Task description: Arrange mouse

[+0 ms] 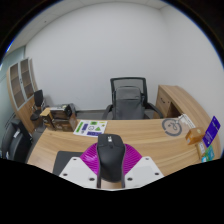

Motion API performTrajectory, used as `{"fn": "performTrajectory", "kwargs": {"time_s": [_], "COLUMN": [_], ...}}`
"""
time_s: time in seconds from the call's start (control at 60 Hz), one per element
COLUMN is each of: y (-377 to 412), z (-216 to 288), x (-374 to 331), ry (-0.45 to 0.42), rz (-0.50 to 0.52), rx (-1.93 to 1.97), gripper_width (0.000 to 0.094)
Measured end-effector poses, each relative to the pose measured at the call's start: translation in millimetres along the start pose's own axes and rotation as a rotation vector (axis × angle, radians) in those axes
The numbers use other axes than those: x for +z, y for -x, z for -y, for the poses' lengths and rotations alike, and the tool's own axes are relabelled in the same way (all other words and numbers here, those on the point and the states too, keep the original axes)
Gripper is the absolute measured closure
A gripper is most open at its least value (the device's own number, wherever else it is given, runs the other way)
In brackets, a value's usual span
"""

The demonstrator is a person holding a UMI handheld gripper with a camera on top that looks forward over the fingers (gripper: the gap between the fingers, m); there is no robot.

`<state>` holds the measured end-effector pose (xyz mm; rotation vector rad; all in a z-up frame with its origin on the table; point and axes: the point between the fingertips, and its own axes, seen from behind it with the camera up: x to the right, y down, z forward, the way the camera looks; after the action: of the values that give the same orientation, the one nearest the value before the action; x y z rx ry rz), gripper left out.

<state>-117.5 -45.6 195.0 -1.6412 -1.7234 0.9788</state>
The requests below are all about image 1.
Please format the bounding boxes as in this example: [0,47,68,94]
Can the large black office chair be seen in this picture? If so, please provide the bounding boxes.
[0,118,33,163]

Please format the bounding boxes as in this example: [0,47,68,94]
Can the dark grey mouse pad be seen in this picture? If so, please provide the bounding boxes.
[52,150,84,176]

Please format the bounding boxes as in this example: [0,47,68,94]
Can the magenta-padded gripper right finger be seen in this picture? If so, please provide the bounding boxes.
[123,143,165,190]

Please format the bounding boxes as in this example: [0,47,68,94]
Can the plain brown cardboard box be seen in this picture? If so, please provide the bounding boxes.
[185,127,206,146]

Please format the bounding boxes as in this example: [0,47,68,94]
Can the wooden side cabinet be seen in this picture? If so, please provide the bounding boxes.
[152,84,201,119]

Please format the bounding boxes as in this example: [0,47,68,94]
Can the small dark brown box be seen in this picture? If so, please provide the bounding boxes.
[39,107,56,131]

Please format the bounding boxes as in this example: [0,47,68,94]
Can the grey mesh office chair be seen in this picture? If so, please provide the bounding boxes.
[101,77,164,121]

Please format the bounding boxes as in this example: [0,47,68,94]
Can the small black office chair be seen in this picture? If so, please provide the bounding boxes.
[29,89,46,122]

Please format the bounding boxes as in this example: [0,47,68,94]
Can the small tan box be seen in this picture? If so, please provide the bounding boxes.
[195,141,208,159]

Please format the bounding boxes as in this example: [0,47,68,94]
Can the black cardboard box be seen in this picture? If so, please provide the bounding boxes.
[49,103,77,118]

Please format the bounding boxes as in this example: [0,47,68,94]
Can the green and purple sticker sheet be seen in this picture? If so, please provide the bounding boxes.
[73,119,109,138]

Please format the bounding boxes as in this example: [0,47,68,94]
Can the large dark brown box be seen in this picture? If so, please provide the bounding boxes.
[49,113,78,132]

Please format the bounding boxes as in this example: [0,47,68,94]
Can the wooden shelf unit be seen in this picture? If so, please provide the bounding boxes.
[6,57,44,134]

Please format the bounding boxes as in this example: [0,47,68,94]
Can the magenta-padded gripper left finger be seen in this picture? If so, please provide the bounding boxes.
[59,143,100,189]

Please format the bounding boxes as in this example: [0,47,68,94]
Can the black computer mouse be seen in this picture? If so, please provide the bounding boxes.
[96,133,127,184]

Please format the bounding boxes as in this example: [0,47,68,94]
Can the round grey printed disc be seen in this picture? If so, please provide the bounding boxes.
[161,118,184,137]

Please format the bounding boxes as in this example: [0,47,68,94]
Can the purple standing card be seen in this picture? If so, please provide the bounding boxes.
[202,115,222,149]

